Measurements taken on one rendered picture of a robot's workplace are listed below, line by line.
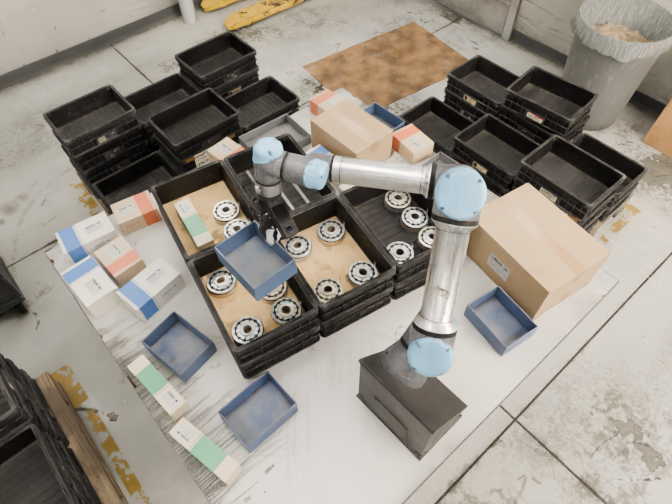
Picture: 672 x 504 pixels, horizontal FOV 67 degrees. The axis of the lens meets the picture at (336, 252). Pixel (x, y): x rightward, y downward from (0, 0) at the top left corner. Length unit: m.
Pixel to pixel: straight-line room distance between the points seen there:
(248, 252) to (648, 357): 2.09
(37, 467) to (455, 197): 1.79
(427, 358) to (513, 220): 0.80
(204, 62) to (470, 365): 2.46
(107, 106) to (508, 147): 2.28
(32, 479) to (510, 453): 1.91
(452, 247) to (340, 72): 2.98
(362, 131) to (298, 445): 1.31
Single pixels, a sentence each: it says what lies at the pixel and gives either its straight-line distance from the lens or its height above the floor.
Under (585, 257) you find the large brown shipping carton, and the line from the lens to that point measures 1.96.
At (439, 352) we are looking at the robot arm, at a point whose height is 1.16.
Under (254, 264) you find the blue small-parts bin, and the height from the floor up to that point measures 1.07.
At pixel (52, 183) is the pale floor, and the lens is 3.73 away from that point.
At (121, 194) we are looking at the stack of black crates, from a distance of 3.07.
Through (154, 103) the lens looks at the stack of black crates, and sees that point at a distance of 3.41.
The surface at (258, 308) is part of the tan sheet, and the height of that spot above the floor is 0.83.
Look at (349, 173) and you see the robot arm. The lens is 1.39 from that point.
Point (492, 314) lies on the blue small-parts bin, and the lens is 1.96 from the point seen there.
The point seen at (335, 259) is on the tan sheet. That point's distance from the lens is 1.86.
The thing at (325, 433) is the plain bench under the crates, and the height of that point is 0.70.
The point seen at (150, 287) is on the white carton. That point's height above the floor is 0.79.
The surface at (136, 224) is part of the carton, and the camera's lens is 2.24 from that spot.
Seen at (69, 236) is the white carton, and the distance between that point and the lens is 2.24.
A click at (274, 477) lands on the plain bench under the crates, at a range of 1.70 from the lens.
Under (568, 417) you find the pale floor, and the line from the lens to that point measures 2.68.
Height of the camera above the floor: 2.35
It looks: 54 degrees down
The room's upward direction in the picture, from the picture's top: 1 degrees counter-clockwise
